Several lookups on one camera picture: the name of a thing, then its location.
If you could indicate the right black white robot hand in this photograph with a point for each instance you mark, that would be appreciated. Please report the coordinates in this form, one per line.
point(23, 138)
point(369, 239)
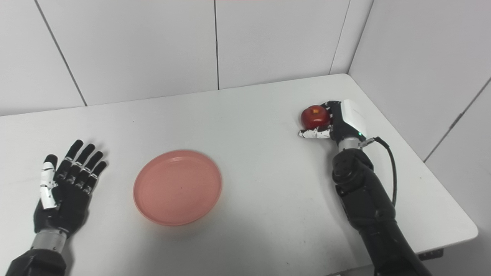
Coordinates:
point(345, 126)

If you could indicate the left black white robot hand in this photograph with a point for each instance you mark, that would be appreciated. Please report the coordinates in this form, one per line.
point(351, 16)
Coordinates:
point(69, 203)

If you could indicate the red apple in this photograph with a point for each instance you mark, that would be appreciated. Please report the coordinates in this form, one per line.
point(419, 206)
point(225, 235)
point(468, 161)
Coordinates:
point(314, 117)

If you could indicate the pink plate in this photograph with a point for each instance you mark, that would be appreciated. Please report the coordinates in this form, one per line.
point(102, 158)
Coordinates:
point(177, 188)

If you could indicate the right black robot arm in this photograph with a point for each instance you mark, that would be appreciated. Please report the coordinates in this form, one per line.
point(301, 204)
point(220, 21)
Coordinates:
point(368, 203)

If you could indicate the black table control panel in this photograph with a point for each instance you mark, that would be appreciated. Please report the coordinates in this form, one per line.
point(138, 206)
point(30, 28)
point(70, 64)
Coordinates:
point(430, 255)

